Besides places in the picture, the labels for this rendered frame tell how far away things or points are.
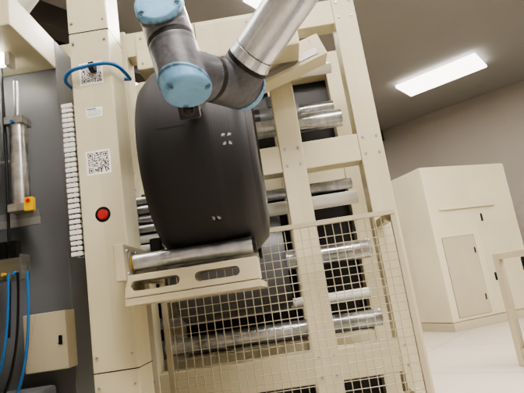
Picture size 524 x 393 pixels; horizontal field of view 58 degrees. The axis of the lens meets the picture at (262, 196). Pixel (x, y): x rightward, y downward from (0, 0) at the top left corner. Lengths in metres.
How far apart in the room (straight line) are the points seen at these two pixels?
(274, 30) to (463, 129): 8.70
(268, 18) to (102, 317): 0.93
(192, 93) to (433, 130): 8.94
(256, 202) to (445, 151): 8.41
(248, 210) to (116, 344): 0.53
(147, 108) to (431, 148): 8.61
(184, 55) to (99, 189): 0.71
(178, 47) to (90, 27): 0.83
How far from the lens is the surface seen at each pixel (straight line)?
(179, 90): 0.87
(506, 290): 3.90
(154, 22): 0.92
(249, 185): 1.22
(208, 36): 1.87
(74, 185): 1.53
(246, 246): 1.28
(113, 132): 1.52
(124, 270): 1.30
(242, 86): 0.95
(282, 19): 0.92
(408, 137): 9.86
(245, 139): 1.22
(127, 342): 1.42
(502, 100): 9.46
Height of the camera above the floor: 0.77
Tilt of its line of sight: 11 degrees up
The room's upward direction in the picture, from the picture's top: 9 degrees counter-clockwise
